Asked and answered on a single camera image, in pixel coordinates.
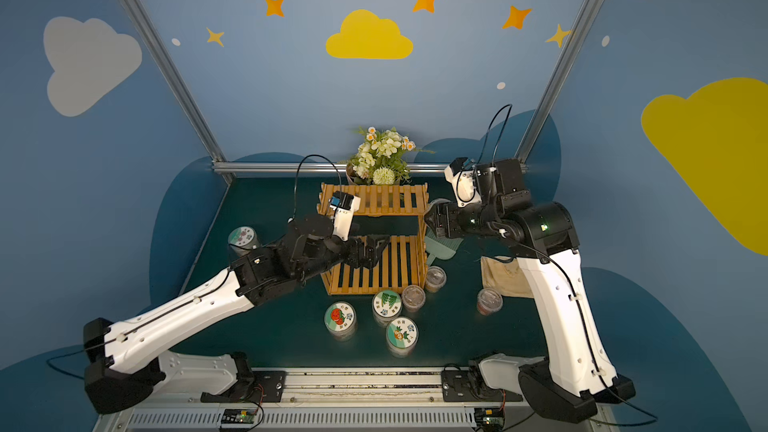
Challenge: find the clear seed cup orange base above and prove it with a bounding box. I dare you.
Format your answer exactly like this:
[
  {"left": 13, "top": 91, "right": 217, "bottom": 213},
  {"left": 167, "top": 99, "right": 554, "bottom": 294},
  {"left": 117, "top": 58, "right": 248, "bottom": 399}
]
[{"left": 424, "top": 266, "right": 447, "bottom": 293}]

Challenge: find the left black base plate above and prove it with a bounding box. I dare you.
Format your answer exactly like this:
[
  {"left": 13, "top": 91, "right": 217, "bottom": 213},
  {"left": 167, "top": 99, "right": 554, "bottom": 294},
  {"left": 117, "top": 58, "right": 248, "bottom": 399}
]
[{"left": 200, "top": 370, "right": 287, "bottom": 404}]

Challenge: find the jar with pineapple lid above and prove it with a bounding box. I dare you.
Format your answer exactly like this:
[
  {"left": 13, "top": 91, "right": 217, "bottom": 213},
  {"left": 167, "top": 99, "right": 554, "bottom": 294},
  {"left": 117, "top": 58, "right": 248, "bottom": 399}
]
[{"left": 386, "top": 317, "right": 419, "bottom": 357}]

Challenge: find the right small circuit board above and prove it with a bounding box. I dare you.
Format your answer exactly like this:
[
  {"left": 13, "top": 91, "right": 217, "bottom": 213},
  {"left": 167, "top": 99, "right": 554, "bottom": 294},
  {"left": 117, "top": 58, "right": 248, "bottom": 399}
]
[{"left": 473, "top": 407, "right": 505, "bottom": 432}]

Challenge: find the jar with green tree lid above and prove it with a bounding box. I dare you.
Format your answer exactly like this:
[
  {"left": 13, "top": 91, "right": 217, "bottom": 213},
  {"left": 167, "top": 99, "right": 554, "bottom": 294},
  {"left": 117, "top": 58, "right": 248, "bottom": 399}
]
[{"left": 372, "top": 290, "right": 403, "bottom": 327}]

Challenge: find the potted white flower bouquet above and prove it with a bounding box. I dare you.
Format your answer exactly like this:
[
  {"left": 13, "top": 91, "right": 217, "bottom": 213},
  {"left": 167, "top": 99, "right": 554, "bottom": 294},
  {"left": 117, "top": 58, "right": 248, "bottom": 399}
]
[{"left": 346, "top": 126, "right": 420, "bottom": 186}]

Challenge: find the clear seed cup red base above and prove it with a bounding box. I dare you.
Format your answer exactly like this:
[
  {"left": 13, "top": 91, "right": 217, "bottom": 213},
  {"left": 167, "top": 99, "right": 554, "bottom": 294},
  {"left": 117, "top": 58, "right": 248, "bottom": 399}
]
[{"left": 476, "top": 288, "right": 504, "bottom": 316}]

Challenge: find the left small circuit board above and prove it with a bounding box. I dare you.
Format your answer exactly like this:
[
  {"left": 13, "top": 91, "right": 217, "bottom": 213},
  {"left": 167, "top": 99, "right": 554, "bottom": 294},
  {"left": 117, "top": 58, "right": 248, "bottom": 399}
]
[{"left": 220, "top": 408, "right": 257, "bottom": 429}]

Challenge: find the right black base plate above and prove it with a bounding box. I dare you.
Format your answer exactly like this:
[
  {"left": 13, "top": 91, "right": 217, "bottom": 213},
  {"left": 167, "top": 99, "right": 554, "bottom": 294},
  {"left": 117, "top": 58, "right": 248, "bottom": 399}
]
[{"left": 440, "top": 368, "right": 524, "bottom": 403}]

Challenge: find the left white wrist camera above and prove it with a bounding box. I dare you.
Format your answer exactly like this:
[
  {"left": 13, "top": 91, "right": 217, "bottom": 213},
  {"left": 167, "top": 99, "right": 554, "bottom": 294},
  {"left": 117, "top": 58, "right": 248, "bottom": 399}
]
[{"left": 329, "top": 191, "right": 361, "bottom": 241}]

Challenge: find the beige work glove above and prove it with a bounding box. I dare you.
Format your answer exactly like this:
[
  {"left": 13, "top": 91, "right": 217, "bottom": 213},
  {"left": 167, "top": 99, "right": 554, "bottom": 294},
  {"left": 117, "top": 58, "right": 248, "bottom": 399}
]
[{"left": 480, "top": 256, "right": 534, "bottom": 299}]

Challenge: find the wooden slatted shelf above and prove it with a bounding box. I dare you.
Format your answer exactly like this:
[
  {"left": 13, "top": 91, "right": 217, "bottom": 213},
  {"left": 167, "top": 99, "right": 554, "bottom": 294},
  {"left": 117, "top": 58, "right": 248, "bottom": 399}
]
[{"left": 317, "top": 184, "right": 429, "bottom": 295}]

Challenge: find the clear seed cup near shelf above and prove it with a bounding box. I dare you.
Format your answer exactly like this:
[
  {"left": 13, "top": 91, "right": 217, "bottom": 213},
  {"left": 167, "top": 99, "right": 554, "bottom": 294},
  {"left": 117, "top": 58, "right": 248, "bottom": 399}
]
[{"left": 401, "top": 285, "right": 426, "bottom": 313}]

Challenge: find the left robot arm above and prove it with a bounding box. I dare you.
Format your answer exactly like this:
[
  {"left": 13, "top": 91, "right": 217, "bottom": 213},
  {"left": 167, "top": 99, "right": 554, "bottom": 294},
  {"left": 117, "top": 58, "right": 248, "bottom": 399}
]
[{"left": 83, "top": 214, "right": 390, "bottom": 415}]

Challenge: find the aluminium mounting rail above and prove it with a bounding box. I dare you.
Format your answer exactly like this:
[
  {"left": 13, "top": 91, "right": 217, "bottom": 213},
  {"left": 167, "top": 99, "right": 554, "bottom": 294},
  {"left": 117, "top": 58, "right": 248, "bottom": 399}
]
[{"left": 94, "top": 366, "right": 618, "bottom": 431}]

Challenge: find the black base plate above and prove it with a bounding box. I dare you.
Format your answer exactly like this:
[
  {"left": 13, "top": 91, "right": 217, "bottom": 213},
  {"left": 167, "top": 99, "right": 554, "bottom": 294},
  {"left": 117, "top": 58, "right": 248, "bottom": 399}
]
[
  {"left": 200, "top": 370, "right": 287, "bottom": 404},
  {"left": 440, "top": 368, "right": 524, "bottom": 403}
]

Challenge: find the small circuit board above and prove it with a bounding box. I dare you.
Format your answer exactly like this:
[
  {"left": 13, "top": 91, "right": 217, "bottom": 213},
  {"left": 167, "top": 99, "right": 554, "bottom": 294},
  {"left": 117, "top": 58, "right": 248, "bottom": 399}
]
[
  {"left": 220, "top": 408, "right": 257, "bottom": 429},
  {"left": 473, "top": 407, "right": 505, "bottom": 432}
]

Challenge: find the jar with floral lid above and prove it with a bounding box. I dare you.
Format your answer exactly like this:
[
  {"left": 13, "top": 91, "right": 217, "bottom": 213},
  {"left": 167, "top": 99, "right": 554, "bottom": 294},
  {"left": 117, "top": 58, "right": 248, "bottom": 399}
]
[{"left": 227, "top": 226, "right": 260, "bottom": 256}]

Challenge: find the jar with strawberry lid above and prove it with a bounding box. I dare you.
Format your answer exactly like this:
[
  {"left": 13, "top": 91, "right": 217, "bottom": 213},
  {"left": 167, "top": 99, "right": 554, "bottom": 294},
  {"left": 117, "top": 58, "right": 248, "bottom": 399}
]
[{"left": 324, "top": 301, "right": 357, "bottom": 341}]

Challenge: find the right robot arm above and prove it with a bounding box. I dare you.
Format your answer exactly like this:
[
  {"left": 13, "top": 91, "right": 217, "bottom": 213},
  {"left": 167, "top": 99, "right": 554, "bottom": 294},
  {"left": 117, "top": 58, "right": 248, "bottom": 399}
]
[{"left": 425, "top": 157, "right": 635, "bottom": 423}]

